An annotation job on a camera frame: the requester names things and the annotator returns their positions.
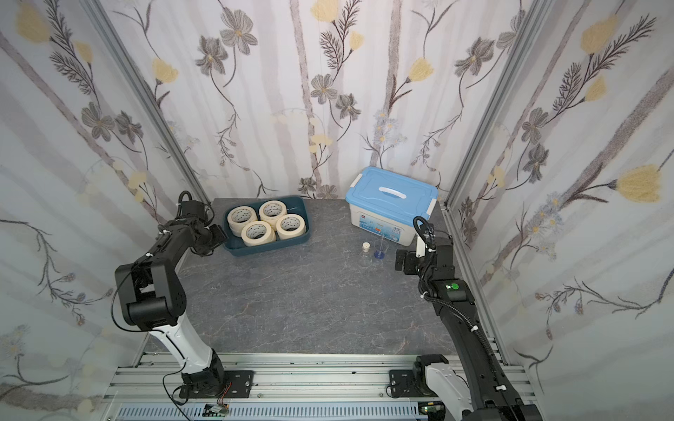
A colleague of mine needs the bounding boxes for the cream masking tape roll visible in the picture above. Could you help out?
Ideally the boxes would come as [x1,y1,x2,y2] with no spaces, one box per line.
[240,220,277,247]
[276,214,306,240]
[258,200,287,228]
[226,206,258,238]

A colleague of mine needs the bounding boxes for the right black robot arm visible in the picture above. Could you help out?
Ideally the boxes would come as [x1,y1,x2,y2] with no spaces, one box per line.
[395,216,542,420]

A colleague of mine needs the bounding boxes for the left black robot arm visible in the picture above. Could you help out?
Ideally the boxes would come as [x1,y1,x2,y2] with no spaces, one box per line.
[115,191,226,399]

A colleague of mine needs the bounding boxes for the teal plastic storage tray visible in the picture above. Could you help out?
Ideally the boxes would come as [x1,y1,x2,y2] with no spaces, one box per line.
[223,196,311,257]

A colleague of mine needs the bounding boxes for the blue lidded storage box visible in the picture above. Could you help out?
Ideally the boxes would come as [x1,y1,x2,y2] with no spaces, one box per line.
[346,167,439,247]

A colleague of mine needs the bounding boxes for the small clear bottle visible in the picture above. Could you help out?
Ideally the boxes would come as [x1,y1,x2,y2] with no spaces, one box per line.
[359,242,372,268]

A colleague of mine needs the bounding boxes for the small circuit board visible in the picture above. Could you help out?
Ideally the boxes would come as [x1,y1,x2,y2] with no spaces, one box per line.
[202,403,229,417]

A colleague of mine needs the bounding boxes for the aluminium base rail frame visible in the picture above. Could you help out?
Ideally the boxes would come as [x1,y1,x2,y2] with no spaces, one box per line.
[101,353,537,420]

